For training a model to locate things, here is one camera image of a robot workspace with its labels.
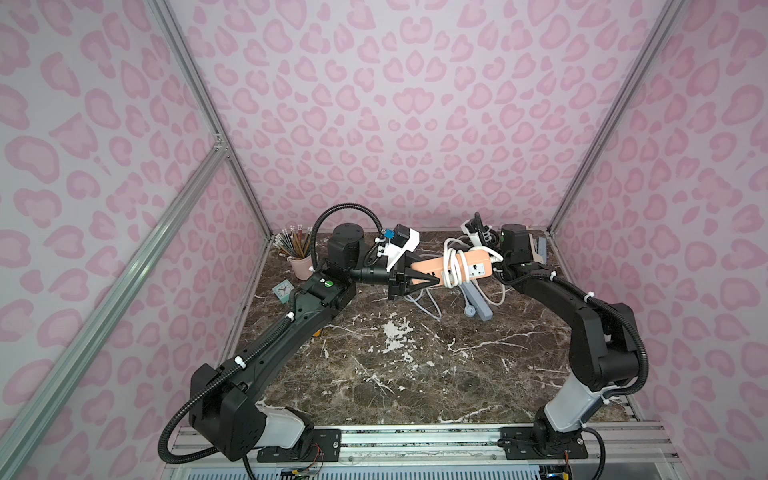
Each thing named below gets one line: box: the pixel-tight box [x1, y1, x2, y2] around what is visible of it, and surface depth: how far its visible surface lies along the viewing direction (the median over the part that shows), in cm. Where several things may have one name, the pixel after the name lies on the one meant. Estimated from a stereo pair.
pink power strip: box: [410, 250, 494, 286], surface depth 58 cm
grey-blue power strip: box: [461, 281, 493, 321], surface depth 99 cm
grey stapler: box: [528, 233, 547, 265], surface depth 112 cm
